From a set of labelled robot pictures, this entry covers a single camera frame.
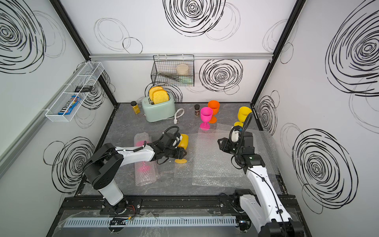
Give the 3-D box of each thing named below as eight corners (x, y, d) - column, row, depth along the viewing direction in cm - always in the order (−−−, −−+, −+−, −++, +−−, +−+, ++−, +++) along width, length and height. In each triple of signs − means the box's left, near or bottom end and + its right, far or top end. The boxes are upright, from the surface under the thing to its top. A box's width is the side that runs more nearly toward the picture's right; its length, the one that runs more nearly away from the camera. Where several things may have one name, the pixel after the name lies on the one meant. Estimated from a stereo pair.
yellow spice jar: (133, 112, 117) (129, 103, 110) (137, 108, 119) (133, 100, 112) (138, 115, 115) (134, 107, 107) (142, 112, 117) (139, 103, 110)
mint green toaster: (145, 121, 110) (140, 107, 98) (148, 111, 117) (143, 97, 105) (174, 121, 110) (172, 107, 98) (175, 111, 117) (173, 97, 105)
